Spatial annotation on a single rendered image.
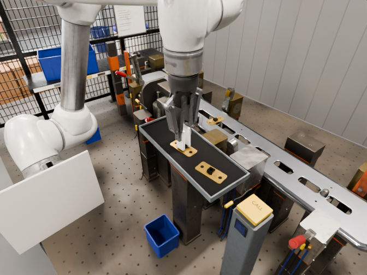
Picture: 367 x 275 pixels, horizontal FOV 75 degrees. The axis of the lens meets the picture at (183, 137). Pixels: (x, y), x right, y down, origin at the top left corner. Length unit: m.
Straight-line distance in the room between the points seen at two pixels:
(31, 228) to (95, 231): 0.23
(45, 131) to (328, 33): 2.45
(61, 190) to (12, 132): 0.31
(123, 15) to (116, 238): 1.39
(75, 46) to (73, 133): 0.39
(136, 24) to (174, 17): 1.40
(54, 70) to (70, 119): 0.50
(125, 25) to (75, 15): 0.89
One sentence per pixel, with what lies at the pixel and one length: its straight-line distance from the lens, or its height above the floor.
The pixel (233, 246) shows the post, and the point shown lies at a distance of 0.71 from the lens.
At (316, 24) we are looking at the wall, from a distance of 2.79.
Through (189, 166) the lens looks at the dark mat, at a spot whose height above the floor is 1.16.
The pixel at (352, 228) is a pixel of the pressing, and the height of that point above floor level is 1.00.
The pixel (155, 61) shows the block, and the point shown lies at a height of 1.05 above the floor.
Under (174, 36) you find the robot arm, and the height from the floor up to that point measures 1.49.
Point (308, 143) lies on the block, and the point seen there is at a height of 1.03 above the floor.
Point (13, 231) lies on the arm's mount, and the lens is 1.11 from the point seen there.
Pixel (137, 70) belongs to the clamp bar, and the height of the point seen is 1.13.
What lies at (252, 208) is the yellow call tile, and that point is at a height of 1.16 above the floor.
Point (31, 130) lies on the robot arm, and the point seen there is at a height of 1.05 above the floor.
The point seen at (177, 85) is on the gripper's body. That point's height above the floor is 1.38.
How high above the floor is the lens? 1.63
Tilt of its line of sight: 38 degrees down
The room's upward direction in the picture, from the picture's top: straight up
